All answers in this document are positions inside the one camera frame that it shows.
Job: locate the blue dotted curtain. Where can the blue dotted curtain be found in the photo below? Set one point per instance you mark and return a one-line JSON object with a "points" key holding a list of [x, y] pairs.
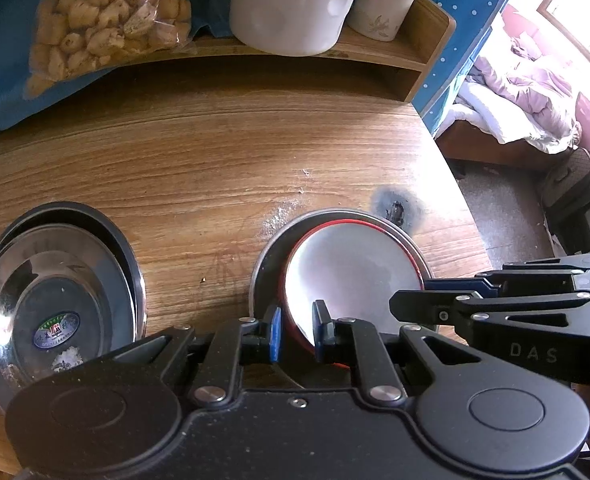
{"points": [[470, 10]]}

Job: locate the wooden bed frame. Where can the wooden bed frame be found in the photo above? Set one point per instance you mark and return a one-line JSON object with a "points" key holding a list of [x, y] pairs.
{"points": [[475, 147]]}

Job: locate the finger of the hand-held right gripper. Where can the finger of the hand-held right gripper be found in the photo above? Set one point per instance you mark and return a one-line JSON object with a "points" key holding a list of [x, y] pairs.
{"points": [[460, 285], [420, 305]]}

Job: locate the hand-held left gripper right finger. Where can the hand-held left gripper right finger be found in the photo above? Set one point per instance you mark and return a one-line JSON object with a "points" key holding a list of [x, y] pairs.
{"points": [[320, 330]]}

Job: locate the white floral thermos cup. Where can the white floral thermos cup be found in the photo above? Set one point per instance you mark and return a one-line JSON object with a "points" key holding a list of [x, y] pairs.
{"points": [[380, 10]]}

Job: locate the bed with pink bedding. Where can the bed with pink bedding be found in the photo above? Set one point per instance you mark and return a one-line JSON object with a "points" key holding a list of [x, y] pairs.
{"points": [[540, 90]]}

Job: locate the dark bag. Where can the dark bag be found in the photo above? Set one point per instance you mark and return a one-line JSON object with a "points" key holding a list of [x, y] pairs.
{"points": [[570, 185]]}

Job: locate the white bowl with red rim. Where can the white bowl with red rim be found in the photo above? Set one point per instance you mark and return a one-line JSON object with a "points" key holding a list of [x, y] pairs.
{"points": [[355, 280]]}

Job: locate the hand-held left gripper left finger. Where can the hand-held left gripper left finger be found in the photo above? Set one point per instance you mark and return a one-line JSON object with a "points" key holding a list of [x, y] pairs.
{"points": [[275, 335]]}

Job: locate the steel plate with sticker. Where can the steel plate with sticker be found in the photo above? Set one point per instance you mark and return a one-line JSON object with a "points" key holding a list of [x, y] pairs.
{"points": [[20, 280]]}

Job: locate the white quilt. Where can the white quilt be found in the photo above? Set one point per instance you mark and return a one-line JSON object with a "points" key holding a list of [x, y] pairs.
{"points": [[485, 110]]}

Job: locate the steel bowl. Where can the steel bowl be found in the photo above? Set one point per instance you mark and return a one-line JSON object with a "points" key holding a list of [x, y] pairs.
{"points": [[269, 265], [120, 245]]}

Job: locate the white dimpled jar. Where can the white dimpled jar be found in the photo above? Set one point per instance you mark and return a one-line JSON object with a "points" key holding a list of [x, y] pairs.
{"points": [[285, 10]]}

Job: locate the clear bag of puffed snacks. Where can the clear bag of puffed snacks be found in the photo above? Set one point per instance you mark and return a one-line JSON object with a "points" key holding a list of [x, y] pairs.
{"points": [[95, 20]]}

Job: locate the wooden desk shelf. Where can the wooden desk shelf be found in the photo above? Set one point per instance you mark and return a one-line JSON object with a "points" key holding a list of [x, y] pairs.
{"points": [[375, 60]]}

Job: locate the light blue cloth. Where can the light blue cloth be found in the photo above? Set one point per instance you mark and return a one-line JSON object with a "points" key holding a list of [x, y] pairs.
{"points": [[5, 85]]}

